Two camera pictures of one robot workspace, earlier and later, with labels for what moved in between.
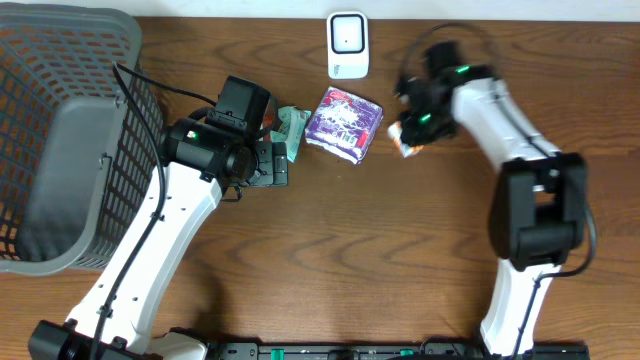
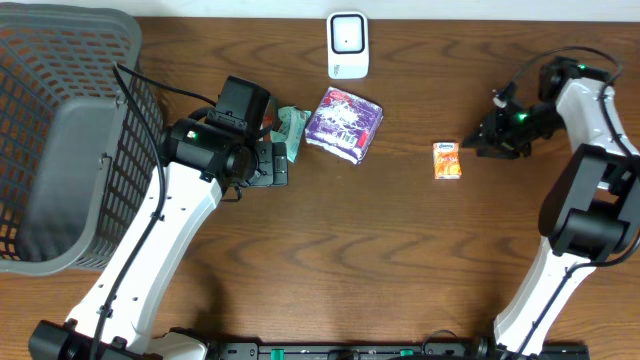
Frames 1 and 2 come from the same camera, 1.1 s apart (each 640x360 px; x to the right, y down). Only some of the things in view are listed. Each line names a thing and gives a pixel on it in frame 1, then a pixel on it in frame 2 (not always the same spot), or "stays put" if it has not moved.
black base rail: [389, 350] stays put
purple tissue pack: [343, 124] stays put
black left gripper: [279, 163] stays put
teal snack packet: [293, 122] stays put
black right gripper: [411, 135] -> [494, 137]
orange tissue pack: [394, 131] -> [447, 160]
